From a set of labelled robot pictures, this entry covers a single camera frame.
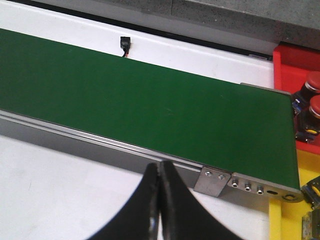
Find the grey stone slab shelf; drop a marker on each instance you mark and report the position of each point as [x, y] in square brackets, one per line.
[247, 24]

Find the green conveyor belt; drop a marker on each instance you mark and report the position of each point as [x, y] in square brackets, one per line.
[234, 127]

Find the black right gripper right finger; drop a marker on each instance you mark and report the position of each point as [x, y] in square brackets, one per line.
[182, 216]

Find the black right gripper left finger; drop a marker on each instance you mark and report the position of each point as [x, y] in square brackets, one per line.
[138, 219]

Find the aluminium conveyor side rail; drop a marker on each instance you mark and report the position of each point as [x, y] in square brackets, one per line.
[202, 177]

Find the black connector with cable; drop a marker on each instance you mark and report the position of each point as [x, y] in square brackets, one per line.
[125, 45]

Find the red mushroom push button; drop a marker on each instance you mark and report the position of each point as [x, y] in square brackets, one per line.
[311, 87]
[308, 122]

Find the yellow mushroom push button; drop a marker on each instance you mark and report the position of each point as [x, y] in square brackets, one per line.
[311, 225]
[311, 192]

